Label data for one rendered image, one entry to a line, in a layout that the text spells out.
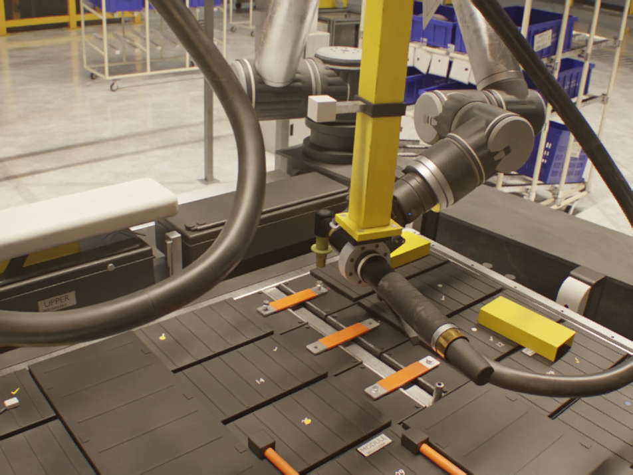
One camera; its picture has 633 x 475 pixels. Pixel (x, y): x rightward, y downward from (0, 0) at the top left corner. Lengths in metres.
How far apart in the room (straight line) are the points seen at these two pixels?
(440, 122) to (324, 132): 0.96
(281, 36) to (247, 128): 1.28
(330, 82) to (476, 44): 0.78
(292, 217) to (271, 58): 0.74
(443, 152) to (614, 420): 0.52
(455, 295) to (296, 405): 0.46
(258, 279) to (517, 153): 0.55
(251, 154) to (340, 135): 1.54
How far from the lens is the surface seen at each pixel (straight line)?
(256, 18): 3.78
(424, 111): 1.35
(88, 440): 0.96
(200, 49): 0.73
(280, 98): 2.10
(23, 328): 0.59
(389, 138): 1.00
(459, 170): 1.16
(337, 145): 2.24
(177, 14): 0.74
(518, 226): 1.94
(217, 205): 1.39
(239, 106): 0.70
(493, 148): 1.19
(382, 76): 0.97
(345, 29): 5.77
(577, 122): 1.05
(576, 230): 2.00
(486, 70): 1.46
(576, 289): 1.47
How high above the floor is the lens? 1.66
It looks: 26 degrees down
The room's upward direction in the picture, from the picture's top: 4 degrees clockwise
